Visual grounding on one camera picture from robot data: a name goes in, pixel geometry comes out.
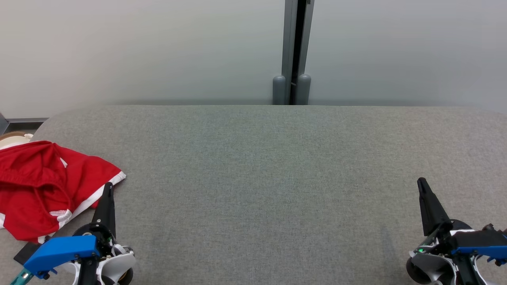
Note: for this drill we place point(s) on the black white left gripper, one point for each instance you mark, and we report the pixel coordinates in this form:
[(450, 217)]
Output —
[(117, 263)]

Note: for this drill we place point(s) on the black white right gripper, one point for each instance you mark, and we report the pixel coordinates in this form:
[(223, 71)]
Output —
[(431, 265)]

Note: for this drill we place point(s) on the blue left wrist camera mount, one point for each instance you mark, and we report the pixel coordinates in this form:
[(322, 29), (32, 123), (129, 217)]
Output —
[(59, 251)]

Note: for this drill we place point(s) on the grey baseboard strip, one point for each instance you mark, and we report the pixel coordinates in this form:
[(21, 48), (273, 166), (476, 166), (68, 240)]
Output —
[(27, 120)]

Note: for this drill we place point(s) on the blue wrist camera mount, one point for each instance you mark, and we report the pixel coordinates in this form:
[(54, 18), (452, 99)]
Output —
[(59, 251), (481, 251)]

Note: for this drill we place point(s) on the grey partition post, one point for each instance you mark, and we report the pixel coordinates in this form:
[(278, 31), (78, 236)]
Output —
[(291, 39)]

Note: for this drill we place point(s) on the grey cylindrical post foot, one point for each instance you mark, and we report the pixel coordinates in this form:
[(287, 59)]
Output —
[(279, 91), (304, 90)]

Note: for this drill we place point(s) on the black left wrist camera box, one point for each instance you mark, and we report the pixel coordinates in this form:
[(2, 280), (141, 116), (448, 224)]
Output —
[(27, 252)]

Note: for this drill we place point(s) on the grey fabric table cover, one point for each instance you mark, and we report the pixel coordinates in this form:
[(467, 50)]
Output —
[(257, 178)]

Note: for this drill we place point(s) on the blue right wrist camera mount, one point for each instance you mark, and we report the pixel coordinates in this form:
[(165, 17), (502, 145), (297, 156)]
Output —
[(481, 251)]

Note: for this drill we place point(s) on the red jersey black lettering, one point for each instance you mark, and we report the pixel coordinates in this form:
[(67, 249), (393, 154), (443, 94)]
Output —
[(23, 206)]

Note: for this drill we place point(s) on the red shorts white trim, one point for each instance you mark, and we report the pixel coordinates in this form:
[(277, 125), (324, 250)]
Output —
[(91, 170)]

